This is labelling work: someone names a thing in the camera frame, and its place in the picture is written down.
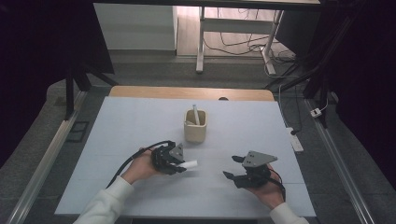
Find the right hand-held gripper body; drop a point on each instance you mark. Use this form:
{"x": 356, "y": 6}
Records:
{"x": 257, "y": 158}

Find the long white pen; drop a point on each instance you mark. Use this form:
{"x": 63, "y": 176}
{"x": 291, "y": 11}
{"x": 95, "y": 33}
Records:
{"x": 196, "y": 114}

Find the aluminium floor rail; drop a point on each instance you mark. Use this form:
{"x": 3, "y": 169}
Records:
{"x": 46, "y": 158}
{"x": 339, "y": 168}

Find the short white cylinder stick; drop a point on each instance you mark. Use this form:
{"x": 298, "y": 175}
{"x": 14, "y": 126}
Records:
{"x": 191, "y": 164}

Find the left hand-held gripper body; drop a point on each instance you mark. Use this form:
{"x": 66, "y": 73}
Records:
{"x": 165, "y": 158}

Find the white cabinet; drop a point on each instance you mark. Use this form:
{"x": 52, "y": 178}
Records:
{"x": 137, "y": 28}

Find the wooden table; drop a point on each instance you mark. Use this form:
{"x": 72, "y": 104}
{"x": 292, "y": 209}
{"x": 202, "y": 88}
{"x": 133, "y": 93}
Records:
{"x": 186, "y": 92}

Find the black metal stand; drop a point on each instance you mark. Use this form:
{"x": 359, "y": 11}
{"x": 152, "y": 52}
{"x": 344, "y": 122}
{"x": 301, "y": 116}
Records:
{"x": 70, "y": 93}
{"x": 314, "y": 84}

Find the white desk frame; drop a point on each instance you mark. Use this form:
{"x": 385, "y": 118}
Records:
{"x": 236, "y": 25}

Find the white power strip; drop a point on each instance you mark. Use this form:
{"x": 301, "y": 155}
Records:
{"x": 295, "y": 141}

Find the person's left hand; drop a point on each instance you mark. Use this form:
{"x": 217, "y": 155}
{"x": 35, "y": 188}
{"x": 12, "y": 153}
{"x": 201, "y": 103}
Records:
{"x": 140, "y": 168}

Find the dark curtain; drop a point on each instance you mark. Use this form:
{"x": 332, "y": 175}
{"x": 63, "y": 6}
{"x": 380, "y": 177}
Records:
{"x": 31, "y": 62}
{"x": 370, "y": 77}

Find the beige square pen holder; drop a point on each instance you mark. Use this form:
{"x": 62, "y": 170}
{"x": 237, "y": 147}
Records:
{"x": 195, "y": 133}

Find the person's right hand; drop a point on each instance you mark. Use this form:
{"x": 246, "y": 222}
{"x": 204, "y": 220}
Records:
{"x": 274, "y": 194}

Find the small white adapter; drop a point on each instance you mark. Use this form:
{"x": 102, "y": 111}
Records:
{"x": 316, "y": 112}

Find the black floor frame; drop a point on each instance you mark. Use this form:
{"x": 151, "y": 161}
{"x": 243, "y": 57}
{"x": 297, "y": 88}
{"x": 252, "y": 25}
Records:
{"x": 77, "y": 131}

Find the pale blue table mat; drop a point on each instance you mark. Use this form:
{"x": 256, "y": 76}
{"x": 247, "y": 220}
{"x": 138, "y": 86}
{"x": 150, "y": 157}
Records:
{"x": 255, "y": 130}

